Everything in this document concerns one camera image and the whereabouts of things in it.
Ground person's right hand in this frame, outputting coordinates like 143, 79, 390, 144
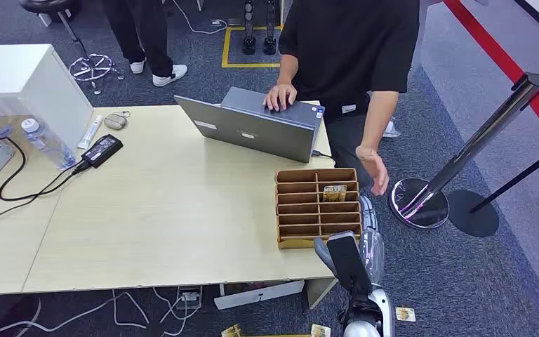
263, 83, 298, 113

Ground person's left hand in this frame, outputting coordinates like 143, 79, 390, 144
356, 145, 390, 197

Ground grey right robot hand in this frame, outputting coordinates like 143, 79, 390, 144
313, 195, 386, 287

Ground person's white shoe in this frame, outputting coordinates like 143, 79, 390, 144
382, 117, 401, 139

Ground wooden card organizer rack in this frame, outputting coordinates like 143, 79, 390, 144
274, 168, 363, 251

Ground standing person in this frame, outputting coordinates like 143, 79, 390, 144
101, 0, 189, 88

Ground grey laptop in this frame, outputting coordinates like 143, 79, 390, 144
173, 86, 326, 164

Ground black robot stand legs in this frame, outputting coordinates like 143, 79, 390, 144
242, 0, 279, 56

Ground white box under desk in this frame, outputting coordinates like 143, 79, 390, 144
213, 279, 306, 312

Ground grey small pouch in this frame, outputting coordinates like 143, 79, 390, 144
104, 110, 131, 131

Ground red barrier belt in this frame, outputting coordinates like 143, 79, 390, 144
442, 0, 539, 155

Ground black power adapter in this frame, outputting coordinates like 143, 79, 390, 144
80, 134, 124, 169

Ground white power strip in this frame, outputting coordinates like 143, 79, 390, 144
175, 285, 204, 311

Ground chrome base stool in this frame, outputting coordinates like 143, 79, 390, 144
18, 0, 126, 95

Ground white tube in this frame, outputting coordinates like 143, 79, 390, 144
76, 114, 105, 151

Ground clear water bottle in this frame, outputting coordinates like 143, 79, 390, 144
20, 118, 78, 171

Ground white cabinet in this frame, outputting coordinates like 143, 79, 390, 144
0, 44, 95, 152

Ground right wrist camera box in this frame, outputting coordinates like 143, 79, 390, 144
326, 231, 373, 298

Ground black laptop cable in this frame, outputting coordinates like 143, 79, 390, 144
311, 149, 337, 164

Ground chrome stanchion post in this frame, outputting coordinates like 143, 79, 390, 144
389, 72, 539, 231

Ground black stanchion post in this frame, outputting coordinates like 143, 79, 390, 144
446, 145, 539, 239

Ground white floor cable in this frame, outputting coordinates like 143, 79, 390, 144
171, 0, 229, 36

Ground tangled white cables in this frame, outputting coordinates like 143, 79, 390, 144
0, 287, 204, 337

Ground black power cable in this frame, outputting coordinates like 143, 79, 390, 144
0, 128, 93, 223

